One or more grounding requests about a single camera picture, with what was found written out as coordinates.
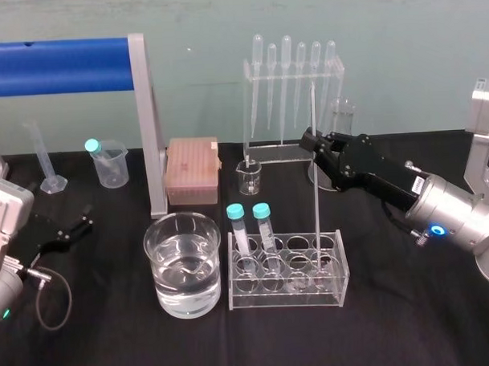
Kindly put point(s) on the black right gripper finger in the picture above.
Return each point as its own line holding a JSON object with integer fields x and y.
{"x": 312, "y": 140}
{"x": 338, "y": 139}

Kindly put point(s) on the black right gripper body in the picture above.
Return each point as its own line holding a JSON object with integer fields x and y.
{"x": 366, "y": 162}

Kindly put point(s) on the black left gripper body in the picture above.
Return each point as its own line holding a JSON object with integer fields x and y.
{"x": 41, "y": 236}

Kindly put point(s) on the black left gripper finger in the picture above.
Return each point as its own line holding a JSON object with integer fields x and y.
{"x": 75, "y": 237}
{"x": 82, "y": 217}

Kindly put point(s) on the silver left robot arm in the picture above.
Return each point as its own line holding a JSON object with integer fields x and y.
{"x": 6, "y": 215}

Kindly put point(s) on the tall glass beaker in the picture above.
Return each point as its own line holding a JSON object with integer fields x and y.
{"x": 342, "y": 115}

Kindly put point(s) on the teal-capped centrifuge tube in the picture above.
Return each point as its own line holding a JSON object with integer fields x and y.
{"x": 235, "y": 211}
{"x": 261, "y": 211}
{"x": 93, "y": 145}

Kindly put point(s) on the small glass beaker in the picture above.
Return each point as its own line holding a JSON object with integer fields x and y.
{"x": 249, "y": 180}

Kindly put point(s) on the large glass beaker with water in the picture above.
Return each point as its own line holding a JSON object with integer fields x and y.
{"x": 185, "y": 269}

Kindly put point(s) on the clear acrylic test tube rack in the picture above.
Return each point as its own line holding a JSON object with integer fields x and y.
{"x": 288, "y": 290}

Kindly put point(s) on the blue plastic tube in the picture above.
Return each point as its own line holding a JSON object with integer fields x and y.
{"x": 55, "y": 67}

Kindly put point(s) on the clear acrylic pipette stand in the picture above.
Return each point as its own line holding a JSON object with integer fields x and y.
{"x": 275, "y": 151}

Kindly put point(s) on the round grey base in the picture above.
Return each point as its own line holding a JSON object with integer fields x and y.
{"x": 321, "y": 178}

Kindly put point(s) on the clear plastic measuring cup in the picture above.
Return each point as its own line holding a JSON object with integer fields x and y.
{"x": 115, "y": 171}

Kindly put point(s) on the clear plastic graduated cylinder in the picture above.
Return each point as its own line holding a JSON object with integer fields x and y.
{"x": 43, "y": 158}

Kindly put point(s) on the clear plastic pipette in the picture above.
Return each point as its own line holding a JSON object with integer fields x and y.
{"x": 315, "y": 54}
{"x": 285, "y": 53}
{"x": 256, "y": 50}
{"x": 300, "y": 58}

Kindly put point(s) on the black table cloth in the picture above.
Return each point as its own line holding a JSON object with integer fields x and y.
{"x": 113, "y": 348}

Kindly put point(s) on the pink pipette tip box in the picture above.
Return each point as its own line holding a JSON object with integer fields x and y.
{"x": 192, "y": 173}

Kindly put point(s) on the grey stand post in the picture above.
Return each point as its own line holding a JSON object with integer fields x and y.
{"x": 148, "y": 126}

